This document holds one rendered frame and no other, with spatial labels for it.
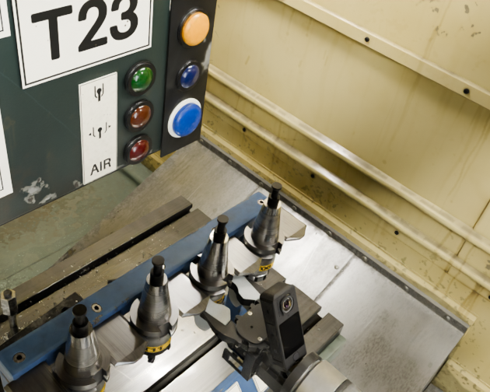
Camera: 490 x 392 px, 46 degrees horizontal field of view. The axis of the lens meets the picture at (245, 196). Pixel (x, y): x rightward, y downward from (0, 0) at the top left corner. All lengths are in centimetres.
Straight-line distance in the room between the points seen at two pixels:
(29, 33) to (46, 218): 147
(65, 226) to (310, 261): 75
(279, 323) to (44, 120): 46
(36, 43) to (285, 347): 54
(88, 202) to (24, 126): 147
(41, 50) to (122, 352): 47
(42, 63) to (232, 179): 123
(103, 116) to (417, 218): 97
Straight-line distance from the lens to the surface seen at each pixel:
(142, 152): 46
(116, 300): 78
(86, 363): 70
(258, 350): 79
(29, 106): 38
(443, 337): 139
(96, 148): 43
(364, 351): 136
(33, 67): 37
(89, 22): 38
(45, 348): 75
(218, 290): 81
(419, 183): 126
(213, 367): 111
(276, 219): 84
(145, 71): 42
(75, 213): 181
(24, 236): 176
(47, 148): 41
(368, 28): 120
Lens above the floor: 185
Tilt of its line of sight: 41 degrees down
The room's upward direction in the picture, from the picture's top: 12 degrees clockwise
